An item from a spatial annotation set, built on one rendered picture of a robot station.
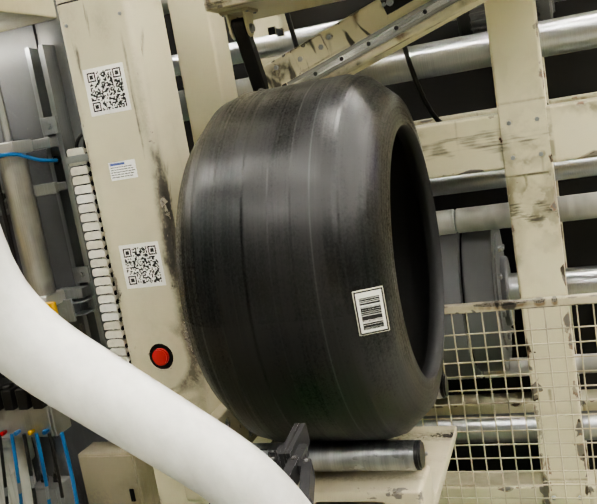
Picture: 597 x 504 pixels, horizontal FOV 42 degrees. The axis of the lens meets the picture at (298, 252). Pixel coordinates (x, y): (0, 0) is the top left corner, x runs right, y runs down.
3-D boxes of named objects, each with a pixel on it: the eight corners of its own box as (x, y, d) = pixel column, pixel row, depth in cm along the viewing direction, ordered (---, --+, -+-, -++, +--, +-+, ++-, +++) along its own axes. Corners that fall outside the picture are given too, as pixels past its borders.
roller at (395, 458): (201, 463, 124) (208, 438, 127) (211, 478, 127) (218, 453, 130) (418, 460, 112) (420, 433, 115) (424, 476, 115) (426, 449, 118)
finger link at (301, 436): (284, 453, 94) (289, 453, 93) (300, 422, 100) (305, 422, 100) (289, 475, 94) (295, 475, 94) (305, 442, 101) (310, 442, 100)
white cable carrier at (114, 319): (122, 416, 138) (65, 149, 131) (136, 405, 143) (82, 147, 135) (143, 415, 137) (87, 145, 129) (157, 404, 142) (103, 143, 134)
